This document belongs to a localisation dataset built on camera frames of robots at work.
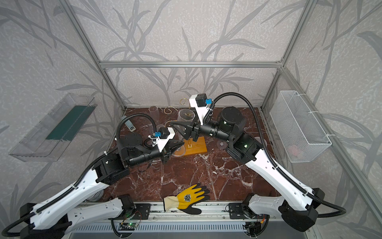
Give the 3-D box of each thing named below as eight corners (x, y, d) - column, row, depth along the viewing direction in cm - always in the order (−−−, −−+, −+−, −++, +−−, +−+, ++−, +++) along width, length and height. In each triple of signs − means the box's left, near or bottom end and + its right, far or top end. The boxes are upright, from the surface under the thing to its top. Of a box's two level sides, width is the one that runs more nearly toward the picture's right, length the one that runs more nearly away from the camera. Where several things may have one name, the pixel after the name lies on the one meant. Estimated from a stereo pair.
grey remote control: (131, 132, 108) (128, 127, 103) (123, 122, 114) (120, 117, 110) (136, 129, 110) (133, 124, 105) (128, 119, 116) (125, 114, 111)
